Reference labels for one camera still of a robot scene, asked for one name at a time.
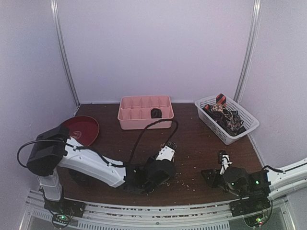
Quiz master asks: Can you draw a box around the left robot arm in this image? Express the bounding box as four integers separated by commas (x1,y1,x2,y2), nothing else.
17,126,177,213

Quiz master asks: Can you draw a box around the white plastic mesh basket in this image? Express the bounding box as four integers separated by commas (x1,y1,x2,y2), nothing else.
195,93,260,145

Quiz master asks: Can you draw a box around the left aluminium corner post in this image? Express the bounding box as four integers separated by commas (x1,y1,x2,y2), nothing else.
50,0,81,106

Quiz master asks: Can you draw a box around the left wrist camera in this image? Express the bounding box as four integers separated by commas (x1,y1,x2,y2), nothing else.
155,141,177,161

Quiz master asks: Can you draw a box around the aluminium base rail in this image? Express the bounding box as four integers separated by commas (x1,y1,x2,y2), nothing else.
18,190,296,230

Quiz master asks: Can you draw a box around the red black striped tie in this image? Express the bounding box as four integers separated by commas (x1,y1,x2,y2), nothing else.
216,93,226,107

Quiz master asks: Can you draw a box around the red round plate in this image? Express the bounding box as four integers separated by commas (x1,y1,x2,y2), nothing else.
61,115,100,146

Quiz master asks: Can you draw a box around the dark blue cup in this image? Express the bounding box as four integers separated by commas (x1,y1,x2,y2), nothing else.
68,169,90,186

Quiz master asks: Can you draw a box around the aluminium corner post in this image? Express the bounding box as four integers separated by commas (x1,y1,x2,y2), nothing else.
234,0,261,103
50,0,81,106

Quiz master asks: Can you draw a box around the left circuit board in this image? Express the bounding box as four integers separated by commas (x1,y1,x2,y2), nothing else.
51,213,71,228

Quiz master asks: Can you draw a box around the right aluminium corner post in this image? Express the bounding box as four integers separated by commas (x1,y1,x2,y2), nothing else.
234,0,261,103

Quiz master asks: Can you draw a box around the pink divided organizer box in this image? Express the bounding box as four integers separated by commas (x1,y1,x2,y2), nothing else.
118,95,174,130

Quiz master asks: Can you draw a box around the circuit board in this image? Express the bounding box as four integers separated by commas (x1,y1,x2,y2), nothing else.
249,215,268,228
51,213,71,228

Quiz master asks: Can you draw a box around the right circuit board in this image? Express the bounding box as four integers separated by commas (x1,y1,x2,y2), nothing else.
249,215,268,228

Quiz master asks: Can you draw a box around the dark patterned ties pile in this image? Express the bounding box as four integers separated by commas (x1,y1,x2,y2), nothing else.
203,104,246,137

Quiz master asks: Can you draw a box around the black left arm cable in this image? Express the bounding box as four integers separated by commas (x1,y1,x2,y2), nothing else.
129,119,179,166

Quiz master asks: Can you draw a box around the rolled black tie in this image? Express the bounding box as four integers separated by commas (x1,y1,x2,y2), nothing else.
151,108,162,119

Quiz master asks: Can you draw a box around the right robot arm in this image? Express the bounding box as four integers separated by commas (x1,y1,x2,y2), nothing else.
201,154,307,217

